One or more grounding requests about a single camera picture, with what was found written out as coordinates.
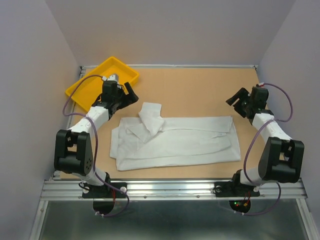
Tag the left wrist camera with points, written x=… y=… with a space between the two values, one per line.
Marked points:
x=110 y=84

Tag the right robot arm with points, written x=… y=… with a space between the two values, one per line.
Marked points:
x=282 y=156

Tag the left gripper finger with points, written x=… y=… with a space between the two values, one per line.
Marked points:
x=122 y=101
x=131 y=97

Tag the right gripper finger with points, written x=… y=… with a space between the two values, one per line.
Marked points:
x=241 y=95
x=241 y=106

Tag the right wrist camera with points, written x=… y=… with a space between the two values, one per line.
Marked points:
x=259 y=97

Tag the yellow plastic tray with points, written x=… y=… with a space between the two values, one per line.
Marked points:
x=86 y=94

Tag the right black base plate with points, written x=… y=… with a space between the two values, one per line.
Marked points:
x=227 y=189

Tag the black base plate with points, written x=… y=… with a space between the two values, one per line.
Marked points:
x=101 y=192
x=227 y=189

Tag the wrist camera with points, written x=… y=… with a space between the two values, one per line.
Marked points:
x=259 y=97
x=110 y=84

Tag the aluminium rail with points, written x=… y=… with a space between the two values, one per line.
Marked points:
x=198 y=66
x=61 y=139
x=169 y=189

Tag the aluminium front rail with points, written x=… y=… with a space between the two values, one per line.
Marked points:
x=169 y=189

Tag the aluminium back rail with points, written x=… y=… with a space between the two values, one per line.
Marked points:
x=198 y=66

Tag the white long sleeve shirt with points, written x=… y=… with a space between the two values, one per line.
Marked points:
x=152 y=141

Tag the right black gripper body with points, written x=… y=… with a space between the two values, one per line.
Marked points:
x=249 y=105

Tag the aluminium left side rail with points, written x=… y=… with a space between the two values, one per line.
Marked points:
x=61 y=139

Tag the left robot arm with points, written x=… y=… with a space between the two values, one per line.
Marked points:
x=73 y=148

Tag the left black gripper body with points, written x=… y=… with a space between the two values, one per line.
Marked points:
x=117 y=99

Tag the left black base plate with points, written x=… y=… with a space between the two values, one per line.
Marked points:
x=101 y=192

